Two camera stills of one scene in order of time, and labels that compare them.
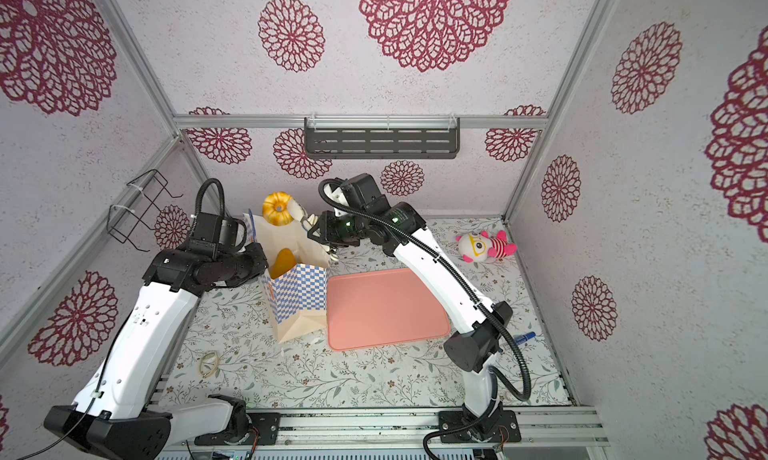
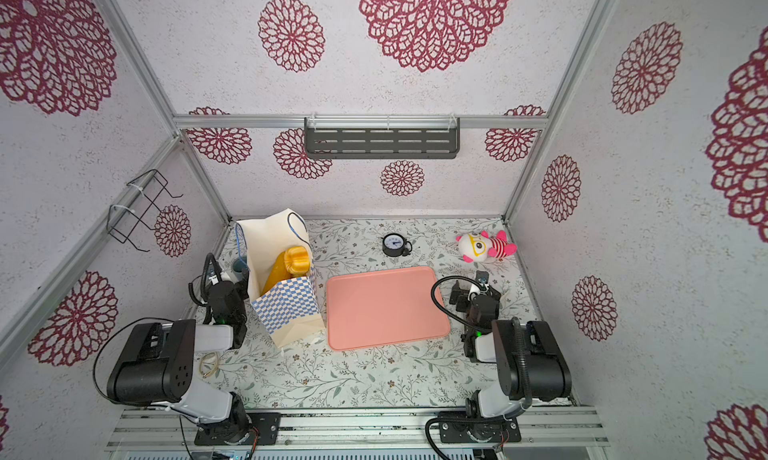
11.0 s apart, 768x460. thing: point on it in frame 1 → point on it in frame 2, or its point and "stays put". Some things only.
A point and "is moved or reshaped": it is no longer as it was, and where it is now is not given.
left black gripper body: x=241 y=268 → x=244 y=293
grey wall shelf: x=379 y=137 stays put
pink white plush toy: x=476 y=246 stays put
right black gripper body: x=351 y=231 → x=464 y=305
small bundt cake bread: x=275 y=209 → x=297 y=260
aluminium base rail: x=397 y=429 stays put
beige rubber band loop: x=215 y=366 stays put
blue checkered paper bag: x=298 y=296 is moved or reshaped
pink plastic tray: x=379 y=308 stays put
